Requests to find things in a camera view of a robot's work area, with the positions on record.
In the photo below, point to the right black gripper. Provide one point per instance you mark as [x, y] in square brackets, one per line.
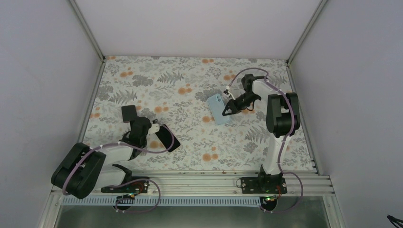
[230, 105]

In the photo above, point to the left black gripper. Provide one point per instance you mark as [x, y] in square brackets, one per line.
[131, 122]

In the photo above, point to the light blue phone case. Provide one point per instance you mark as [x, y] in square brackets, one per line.
[216, 105]

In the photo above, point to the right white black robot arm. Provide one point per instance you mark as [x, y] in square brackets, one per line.
[282, 120]

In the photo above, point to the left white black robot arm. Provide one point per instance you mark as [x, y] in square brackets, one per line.
[85, 169]

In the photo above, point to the floral table mat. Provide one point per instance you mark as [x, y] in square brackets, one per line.
[174, 90]

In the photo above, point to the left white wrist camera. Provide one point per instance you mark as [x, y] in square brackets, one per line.
[155, 126]

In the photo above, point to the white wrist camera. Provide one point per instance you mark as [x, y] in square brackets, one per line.
[155, 126]
[227, 92]

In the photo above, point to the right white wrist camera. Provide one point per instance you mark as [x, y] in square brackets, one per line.
[227, 92]

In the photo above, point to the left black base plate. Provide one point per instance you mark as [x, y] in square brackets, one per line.
[134, 185]

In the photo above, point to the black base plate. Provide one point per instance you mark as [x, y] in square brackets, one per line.
[251, 185]
[134, 185]

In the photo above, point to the aluminium front rail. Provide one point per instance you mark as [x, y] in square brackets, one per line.
[225, 183]

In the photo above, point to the white slotted cable duct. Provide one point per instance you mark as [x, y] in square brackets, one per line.
[99, 200]

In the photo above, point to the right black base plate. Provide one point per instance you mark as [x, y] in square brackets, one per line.
[251, 185]

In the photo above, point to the grey metal frame post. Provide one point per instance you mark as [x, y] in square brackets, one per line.
[87, 29]

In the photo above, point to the right grey frame post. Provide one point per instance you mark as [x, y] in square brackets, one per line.
[321, 5]

